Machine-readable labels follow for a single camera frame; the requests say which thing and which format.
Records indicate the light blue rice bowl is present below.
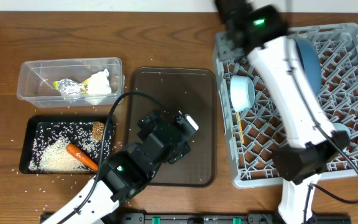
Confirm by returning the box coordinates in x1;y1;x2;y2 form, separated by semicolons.
230;75;255;112

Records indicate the white tissue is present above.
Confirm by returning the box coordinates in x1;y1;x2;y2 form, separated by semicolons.
84;69;111;105

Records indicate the orange carrot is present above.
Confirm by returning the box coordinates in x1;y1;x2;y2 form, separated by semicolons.
66;143;99;172

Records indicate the yellow snack wrapper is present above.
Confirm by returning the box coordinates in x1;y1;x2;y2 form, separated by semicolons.
53;77;94;95

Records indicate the dark blue plate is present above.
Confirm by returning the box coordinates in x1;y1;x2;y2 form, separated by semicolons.
295;38;322;96

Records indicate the light blue cup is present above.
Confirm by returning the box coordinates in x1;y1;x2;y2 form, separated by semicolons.
333;123;351;139

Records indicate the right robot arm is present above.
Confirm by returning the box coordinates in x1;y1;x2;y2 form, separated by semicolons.
215;1;350;223

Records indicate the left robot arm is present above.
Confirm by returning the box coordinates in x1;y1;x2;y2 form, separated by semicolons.
44;110;199;224

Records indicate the black waste bin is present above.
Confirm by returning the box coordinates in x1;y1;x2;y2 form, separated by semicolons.
19;115;114;174

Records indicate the grey dishwasher rack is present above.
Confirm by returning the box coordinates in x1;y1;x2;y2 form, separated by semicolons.
213;23;358;189

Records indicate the brown serving tray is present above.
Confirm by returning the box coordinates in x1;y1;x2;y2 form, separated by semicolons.
128;67;217;187

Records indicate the wooden chopstick right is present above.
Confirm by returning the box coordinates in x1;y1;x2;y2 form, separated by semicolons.
236;112;245;145

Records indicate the crumpled silver foil ball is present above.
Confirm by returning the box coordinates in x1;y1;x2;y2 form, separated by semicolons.
54;78;81;103

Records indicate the white rice pile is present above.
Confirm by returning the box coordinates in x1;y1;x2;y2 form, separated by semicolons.
28;121;111;174

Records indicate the clear plastic bin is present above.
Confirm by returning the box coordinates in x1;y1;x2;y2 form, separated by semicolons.
17;57;125;108

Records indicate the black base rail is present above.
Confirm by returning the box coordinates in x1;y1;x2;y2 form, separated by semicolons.
39;211;352;224

